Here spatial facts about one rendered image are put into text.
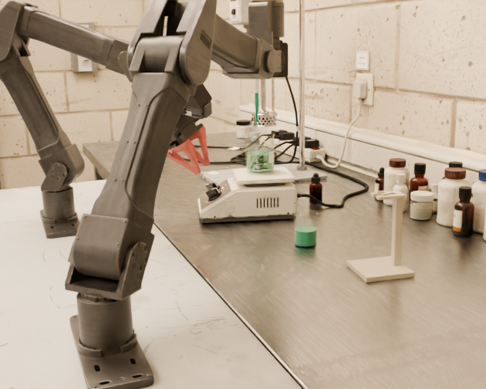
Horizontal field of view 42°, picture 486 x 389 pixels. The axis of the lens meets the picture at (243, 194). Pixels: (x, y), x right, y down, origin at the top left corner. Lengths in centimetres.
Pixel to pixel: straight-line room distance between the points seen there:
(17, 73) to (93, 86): 231
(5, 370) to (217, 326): 26
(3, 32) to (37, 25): 6
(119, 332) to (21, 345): 14
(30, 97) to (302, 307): 70
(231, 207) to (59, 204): 35
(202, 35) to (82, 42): 46
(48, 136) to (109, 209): 56
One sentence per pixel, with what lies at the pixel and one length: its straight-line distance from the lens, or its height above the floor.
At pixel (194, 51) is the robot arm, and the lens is 82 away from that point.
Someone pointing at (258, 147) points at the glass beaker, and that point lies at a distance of 130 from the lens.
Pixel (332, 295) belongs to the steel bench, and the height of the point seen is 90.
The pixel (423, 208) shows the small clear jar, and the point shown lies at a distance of 131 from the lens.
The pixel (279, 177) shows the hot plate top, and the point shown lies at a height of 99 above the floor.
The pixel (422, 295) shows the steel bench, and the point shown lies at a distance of 95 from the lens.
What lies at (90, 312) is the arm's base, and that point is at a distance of 75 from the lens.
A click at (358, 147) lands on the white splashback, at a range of 176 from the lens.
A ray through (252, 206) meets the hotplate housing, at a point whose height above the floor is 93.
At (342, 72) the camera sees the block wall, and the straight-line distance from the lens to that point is 191.
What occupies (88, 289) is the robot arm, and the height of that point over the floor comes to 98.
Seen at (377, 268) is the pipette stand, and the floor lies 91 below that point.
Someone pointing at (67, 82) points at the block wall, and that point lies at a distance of 358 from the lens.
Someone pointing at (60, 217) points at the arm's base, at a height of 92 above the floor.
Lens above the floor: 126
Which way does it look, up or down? 14 degrees down
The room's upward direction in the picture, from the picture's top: 1 degrees counter-clockwise
